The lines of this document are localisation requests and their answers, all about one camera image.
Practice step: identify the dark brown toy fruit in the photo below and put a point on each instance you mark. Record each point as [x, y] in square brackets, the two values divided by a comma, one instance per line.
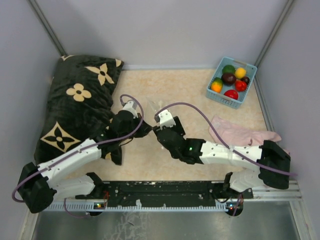
[228, 79]

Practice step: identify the green toy fruit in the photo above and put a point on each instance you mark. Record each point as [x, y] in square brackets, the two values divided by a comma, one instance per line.
[228, 69]

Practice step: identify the red toy apple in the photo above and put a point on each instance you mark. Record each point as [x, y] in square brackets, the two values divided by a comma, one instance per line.
[231, 93]

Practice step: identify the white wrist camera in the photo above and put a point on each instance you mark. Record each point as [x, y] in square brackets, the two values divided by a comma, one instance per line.
[130, 106]
[165, 119]

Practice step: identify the black floral pillow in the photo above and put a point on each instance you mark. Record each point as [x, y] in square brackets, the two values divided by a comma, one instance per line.
[79, 103]

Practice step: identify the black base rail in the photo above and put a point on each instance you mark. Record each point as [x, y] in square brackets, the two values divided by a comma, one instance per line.
[161, 193]

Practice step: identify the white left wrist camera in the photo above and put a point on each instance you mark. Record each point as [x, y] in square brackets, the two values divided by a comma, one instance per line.
[130, 106]

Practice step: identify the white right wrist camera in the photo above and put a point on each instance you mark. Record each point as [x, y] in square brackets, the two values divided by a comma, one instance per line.
[165, 119]

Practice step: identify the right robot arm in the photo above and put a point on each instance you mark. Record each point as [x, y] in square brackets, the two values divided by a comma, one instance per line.
[263, 165]

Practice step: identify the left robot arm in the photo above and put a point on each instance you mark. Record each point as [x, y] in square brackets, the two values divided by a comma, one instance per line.
[40, 185]

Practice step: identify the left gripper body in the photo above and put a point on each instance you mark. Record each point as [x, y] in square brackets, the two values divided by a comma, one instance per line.
[135, 122]

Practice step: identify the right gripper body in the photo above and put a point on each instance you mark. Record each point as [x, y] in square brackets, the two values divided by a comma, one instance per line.
[178, 127]

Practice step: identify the yellow toy lemon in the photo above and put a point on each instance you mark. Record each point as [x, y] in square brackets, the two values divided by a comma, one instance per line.
[240, 72]

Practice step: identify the green orange toy mango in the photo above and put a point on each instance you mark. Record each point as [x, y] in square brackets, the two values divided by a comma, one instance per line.
[217, 85]

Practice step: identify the red toy pepper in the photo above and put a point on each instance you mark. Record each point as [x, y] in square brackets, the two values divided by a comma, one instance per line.
[240, 86]

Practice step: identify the small dark toy fruit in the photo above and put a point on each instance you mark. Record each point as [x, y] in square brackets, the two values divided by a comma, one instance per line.
[246, 80]

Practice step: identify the pink cloth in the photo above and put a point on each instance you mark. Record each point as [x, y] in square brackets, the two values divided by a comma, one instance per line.
[236, 135]

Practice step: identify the blue plastic basket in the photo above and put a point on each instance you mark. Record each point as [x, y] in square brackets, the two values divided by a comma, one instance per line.
[220, 97]

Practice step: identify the clear dotted zip bag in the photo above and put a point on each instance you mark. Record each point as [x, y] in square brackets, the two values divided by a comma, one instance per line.
[153, 106]

